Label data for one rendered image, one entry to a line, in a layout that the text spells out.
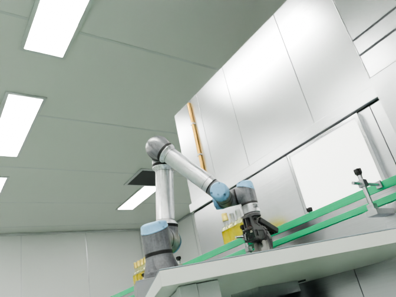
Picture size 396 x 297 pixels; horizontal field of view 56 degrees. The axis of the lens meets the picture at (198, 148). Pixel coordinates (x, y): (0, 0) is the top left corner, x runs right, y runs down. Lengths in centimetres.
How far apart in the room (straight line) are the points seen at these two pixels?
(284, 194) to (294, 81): 60
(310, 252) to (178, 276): 30
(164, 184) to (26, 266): 595
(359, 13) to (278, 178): 93
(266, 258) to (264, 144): 135
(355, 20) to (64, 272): 693
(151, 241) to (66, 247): 626
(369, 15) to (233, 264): 96
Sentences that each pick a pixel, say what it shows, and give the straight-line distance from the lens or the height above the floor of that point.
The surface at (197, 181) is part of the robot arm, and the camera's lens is 161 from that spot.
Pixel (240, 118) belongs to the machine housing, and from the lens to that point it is 233.
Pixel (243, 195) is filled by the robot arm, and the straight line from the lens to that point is 168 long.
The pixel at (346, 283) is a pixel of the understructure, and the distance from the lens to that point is 186.
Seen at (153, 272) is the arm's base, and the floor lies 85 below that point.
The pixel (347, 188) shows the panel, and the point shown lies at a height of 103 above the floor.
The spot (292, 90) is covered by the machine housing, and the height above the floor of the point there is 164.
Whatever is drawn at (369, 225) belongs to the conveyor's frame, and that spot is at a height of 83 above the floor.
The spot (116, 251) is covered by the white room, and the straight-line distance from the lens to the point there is 811.
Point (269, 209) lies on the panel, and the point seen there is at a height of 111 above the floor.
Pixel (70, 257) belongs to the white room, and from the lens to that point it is 777.
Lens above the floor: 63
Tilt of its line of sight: 25 degrees up
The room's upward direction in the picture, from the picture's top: 12 degrees counter-clockwise
